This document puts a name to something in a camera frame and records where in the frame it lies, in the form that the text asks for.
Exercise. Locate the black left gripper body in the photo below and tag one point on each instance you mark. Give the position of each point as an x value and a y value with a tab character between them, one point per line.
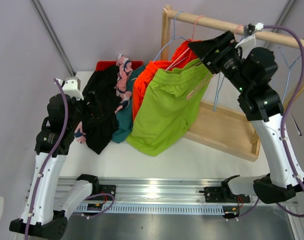
82	112

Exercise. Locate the pink patterned shorts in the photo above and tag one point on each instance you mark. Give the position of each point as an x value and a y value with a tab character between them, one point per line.
125	69

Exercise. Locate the lime green shorts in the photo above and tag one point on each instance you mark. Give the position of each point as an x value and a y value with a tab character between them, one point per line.
169	108

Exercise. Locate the wooden clothes rack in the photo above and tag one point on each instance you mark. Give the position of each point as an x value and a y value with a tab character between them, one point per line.
224	134

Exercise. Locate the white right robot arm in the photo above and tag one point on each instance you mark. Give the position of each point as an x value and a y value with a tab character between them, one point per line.
262	107

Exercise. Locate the black shorts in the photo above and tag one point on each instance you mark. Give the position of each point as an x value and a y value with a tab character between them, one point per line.
103	83

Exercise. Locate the blue hanger of orange shorts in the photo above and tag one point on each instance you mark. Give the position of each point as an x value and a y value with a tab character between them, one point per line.
171	40

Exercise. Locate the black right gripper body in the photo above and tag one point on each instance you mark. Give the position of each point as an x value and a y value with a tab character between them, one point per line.
228	60

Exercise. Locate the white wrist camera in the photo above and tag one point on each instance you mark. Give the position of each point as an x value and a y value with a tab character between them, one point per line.
249	35
71	86

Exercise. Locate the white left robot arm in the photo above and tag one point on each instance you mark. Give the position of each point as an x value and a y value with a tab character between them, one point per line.
42	217

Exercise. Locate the teal drawstring shorts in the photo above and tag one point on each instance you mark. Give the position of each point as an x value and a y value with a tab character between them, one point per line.
124	116

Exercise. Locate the blue hanger of teal shorts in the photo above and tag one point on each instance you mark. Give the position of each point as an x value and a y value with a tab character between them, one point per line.
289	66

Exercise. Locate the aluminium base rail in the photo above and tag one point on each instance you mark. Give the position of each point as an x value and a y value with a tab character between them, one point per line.
158	196

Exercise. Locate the pink hanger of black shorts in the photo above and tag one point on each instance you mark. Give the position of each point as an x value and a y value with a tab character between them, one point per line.
239	80

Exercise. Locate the red plastic bin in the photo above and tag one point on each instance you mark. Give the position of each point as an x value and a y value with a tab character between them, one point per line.
102	65

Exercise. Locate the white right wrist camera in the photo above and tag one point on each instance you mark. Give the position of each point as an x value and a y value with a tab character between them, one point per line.
249	35

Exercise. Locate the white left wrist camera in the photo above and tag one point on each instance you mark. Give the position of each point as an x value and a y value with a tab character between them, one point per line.
71	86

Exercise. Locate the orange shorts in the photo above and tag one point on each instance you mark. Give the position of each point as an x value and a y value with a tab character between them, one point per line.
180	59

